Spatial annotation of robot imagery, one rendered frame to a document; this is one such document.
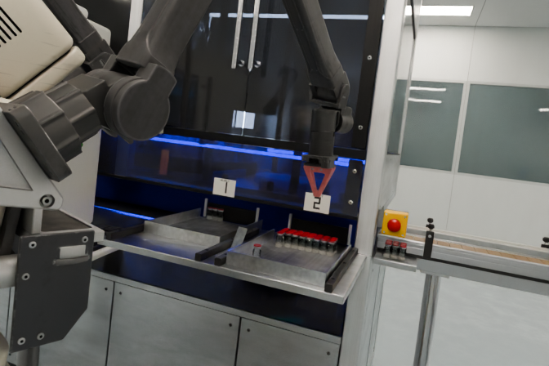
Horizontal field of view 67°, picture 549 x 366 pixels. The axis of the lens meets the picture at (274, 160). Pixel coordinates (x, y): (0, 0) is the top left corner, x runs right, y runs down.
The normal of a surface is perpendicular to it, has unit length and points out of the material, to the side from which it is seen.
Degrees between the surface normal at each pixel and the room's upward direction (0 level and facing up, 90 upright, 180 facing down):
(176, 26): 97
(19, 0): 90
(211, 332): 90
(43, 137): 90
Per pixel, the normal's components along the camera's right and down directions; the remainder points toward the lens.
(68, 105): 0.47, -0.32
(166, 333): -0.33, 0.01
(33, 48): 0.74, 0.12
